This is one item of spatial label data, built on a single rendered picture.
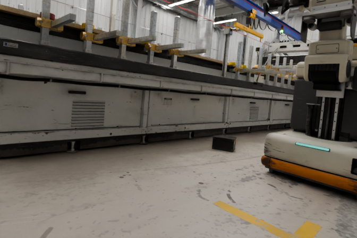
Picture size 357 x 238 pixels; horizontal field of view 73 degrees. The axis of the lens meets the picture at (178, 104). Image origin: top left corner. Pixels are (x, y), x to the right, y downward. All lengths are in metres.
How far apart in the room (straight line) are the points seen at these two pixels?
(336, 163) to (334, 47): 0.67
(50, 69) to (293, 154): 1.56
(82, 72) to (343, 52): 1.58
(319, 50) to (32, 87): 1.82
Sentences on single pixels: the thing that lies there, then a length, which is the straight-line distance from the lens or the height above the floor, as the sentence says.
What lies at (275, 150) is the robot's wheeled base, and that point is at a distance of 1.74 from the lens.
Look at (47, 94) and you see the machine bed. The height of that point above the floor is 0.41.
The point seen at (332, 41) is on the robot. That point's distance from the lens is 1.74.
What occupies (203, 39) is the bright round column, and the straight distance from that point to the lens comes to 7.19.
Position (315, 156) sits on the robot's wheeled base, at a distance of 1.66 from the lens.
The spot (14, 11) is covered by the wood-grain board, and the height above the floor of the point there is 0.88.
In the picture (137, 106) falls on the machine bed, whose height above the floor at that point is 0.34.
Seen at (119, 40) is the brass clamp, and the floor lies 0.82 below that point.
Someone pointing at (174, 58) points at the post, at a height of 0.78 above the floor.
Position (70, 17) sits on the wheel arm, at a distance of 1.33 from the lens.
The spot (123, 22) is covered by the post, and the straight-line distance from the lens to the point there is 1.80.
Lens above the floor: 0.51
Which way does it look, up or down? 3 degrees down
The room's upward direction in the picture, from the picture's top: 5 degrees clockwise
